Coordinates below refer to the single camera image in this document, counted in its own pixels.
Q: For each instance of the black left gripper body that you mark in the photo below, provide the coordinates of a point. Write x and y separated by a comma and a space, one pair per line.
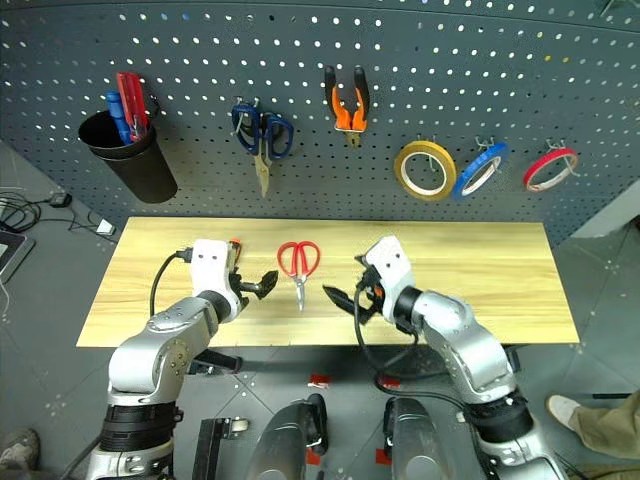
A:
242, 301

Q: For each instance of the orange and black pliers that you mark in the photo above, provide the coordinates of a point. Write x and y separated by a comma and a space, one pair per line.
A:
345, 117

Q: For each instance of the black power adapter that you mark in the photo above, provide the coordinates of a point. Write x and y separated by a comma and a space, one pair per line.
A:
60, 200

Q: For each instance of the silver rounded robot leg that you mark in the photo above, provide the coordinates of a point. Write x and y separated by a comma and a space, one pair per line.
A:
285, 445
415, 445

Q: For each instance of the black cup holder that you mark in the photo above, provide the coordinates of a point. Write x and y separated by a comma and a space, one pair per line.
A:
142, 170

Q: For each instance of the blue tape roll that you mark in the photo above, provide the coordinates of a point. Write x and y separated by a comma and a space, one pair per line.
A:
467, 181

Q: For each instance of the white shoe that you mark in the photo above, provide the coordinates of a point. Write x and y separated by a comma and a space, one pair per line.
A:
560, 407

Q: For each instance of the silver pliers hook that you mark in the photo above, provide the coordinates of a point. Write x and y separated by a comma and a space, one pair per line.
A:
350, 130

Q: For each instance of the black caster stand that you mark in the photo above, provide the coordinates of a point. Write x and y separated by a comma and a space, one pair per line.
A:
212, 450

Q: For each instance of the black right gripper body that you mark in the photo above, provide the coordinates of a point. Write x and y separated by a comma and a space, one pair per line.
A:
371, 301

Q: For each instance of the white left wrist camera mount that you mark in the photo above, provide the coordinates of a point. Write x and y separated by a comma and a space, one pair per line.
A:
210, 270

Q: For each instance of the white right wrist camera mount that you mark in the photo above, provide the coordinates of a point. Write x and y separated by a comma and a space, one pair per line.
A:
392, 267

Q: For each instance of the grey laptop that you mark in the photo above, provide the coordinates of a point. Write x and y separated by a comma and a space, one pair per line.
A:
12, 252

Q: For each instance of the silver tape hook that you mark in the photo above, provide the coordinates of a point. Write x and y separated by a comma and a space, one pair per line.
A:
487, 145
431, 159
554, 146

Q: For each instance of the red tape roll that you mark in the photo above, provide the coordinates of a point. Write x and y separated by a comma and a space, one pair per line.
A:
542, 167

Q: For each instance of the blue marker pen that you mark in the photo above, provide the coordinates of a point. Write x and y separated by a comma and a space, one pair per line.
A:
117, 117

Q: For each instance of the silver scissors hook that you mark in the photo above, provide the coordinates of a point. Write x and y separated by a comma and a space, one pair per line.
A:
242, 117

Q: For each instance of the yellow tape roll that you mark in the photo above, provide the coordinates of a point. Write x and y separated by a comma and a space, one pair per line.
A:
403, 175

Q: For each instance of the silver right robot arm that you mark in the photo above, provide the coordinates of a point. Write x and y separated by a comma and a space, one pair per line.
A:
465, 345

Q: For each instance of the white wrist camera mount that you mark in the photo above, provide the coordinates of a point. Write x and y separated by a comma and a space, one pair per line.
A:
392, 267
210, 270

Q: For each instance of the grey metal pegboard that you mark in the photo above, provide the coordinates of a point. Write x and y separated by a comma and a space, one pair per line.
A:
300, 45

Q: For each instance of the white power adapter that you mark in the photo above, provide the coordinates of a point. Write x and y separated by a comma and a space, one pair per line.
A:
105, 228

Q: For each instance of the khaki trouser leg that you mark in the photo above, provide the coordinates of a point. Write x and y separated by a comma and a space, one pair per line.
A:
610, 425

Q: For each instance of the grey worn shoe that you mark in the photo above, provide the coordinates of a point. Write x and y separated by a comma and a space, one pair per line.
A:
20, 447

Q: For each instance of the black table bracket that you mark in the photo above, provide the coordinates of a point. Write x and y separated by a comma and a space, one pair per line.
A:
217, 361

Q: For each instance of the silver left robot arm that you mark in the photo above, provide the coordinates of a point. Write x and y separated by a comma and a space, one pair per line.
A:
150, 360

